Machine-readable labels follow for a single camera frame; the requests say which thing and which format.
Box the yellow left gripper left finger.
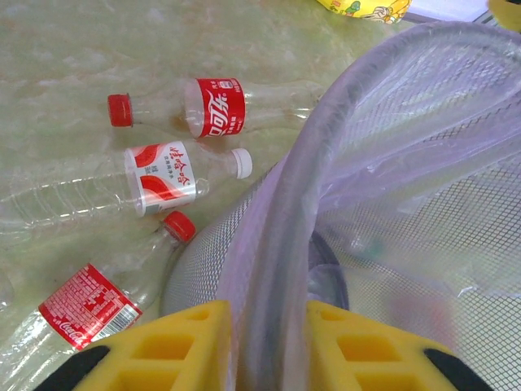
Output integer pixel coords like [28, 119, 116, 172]
[34, 300, 234, 391]

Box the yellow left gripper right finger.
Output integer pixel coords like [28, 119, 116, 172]
[305, 300, 496, 391]

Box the Coca-Cola bottle red cap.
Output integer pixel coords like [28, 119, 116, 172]
[0, 210, 198, 391]
[107, 77, 326, 139]

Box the metal mesh waste bin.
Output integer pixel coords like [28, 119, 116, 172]
[160, 20, 521, 391]

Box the purple plastic bin liner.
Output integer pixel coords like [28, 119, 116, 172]
[215, 20, 521, 391]

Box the clear bottle green label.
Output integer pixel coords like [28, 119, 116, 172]
[349, 230, 386, 257]

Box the clear water bottle white cap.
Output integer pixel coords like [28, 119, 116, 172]
[0, 140, 253, 241]

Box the yellow cartoon snack package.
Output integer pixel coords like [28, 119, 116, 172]
[316, 0, 413, 25]

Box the white paper sheet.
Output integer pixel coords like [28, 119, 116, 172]
[402, 0, 489, 25]

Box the yellow object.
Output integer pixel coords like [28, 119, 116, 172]
[488, 0, 521, 32]

